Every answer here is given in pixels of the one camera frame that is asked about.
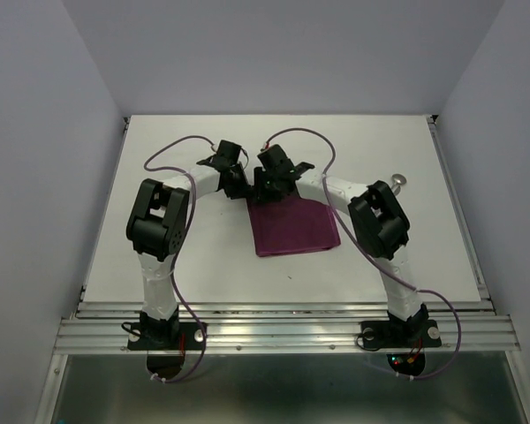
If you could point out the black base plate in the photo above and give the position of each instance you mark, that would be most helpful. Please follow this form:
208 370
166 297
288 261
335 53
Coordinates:
377 335
188 338

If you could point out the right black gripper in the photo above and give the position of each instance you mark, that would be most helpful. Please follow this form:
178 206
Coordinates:
259 193

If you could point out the purple cloth napkin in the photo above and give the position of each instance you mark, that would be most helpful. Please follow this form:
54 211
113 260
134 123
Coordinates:
292 226

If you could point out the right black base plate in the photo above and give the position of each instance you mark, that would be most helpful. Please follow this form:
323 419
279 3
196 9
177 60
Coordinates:
377 335

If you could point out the silver metal spoon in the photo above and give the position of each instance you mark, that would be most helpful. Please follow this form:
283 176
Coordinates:
398 181

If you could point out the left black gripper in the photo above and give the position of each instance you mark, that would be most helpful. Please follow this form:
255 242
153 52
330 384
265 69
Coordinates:
243 188

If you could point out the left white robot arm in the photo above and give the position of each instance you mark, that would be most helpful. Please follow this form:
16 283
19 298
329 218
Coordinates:
157 227

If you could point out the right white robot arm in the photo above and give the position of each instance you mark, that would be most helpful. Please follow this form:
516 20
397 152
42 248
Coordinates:
380 226

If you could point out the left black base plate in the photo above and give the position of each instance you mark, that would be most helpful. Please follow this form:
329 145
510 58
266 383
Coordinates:
188 338

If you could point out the aluminium rail frame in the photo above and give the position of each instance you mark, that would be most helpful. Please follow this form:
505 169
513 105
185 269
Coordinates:
291 363

